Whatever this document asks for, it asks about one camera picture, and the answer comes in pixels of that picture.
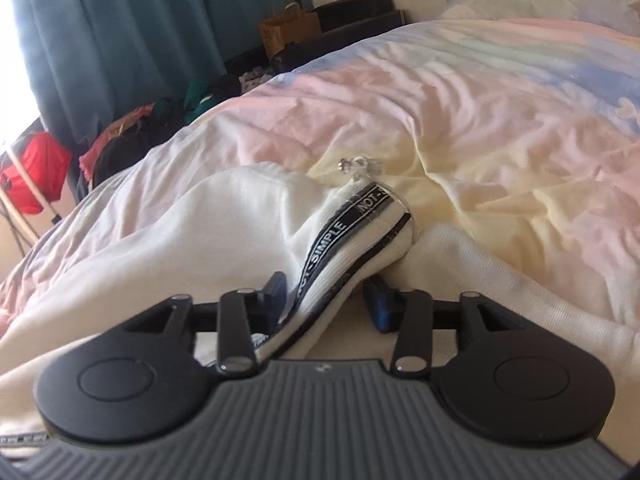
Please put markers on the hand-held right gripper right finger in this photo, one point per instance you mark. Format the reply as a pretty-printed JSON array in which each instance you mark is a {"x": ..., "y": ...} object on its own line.
[{"x": 382, "y": 310}]

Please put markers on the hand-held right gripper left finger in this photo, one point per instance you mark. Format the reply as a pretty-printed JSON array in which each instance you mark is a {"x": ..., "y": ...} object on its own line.
[{"x": 275, "y": 295}]

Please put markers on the white sweatshirt black striped trim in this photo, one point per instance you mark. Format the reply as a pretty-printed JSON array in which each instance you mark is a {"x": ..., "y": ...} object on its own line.
[{"x": 225, "y": 230}]

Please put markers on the pastel bed with duvet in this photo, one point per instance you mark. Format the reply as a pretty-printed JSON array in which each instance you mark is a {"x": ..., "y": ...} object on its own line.
[{"x": 450, "y": 110}]

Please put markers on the green cloth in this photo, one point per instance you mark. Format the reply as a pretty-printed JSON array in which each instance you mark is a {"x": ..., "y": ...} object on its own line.
[{"x": 200, "y": 97}]

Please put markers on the brown paper bag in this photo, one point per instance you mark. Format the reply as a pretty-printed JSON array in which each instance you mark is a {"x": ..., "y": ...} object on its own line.
[{"x": 290, "y": 30}]

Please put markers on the red cloth bag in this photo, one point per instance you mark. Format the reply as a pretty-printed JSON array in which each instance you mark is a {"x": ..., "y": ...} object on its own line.
[{"x": 37, "y": 170}]

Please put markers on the black leather sofa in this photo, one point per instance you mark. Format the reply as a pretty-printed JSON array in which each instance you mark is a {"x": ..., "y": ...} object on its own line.
[{"x": 360, "y": 15}]

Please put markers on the wide blue curtain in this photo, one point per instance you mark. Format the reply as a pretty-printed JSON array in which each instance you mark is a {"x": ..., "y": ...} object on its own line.
[{"x": 150, "y": 25}]

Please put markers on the pastel pillow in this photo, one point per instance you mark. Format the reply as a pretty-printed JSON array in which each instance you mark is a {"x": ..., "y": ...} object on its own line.
[{"x": 525, "y": 2}]

